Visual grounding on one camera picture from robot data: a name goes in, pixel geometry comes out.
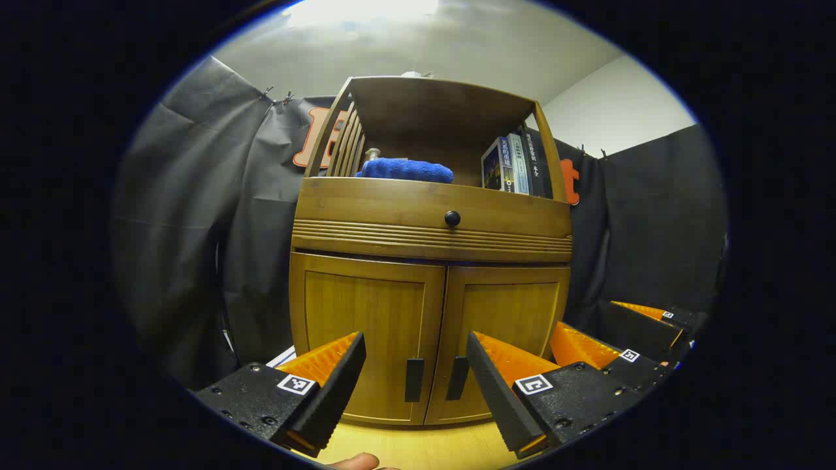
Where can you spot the blue folded towel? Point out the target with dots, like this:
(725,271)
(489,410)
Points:
(405,171)

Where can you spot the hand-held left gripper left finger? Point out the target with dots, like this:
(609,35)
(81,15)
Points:
(339,385)

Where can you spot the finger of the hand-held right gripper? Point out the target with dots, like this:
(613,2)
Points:
(646,373)
(640,333)

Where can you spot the small white object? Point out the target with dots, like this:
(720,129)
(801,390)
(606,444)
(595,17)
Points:
(416,74)

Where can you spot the white spine book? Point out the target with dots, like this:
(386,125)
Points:
(282,357)

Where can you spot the wooden double-door shoe cabinet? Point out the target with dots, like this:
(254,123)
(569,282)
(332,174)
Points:
(424,104)

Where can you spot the book with pale spine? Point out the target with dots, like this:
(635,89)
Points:
(519,163)

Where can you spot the white pump bottle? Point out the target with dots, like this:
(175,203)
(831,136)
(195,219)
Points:
(372,155)

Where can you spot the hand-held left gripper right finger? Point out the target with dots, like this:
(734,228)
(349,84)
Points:
(490,391)

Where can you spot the wooden drawer with black knob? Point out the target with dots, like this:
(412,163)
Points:
(392,202)

